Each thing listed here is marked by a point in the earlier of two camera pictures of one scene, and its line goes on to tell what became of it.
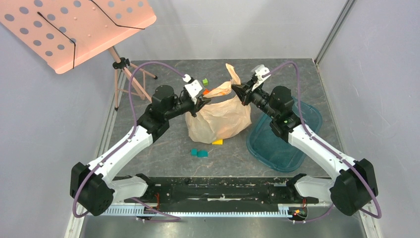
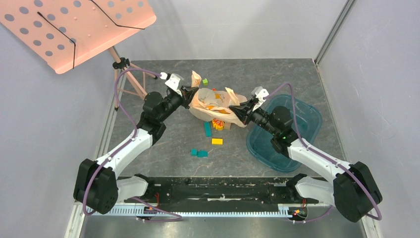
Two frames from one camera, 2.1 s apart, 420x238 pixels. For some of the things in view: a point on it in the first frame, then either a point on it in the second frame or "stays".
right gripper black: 245,94 → 249,111
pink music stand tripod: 122,63 stays
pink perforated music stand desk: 64,32 stays
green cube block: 205,82 stays
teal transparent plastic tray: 266,147 stays
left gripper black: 200,102 → 190,92
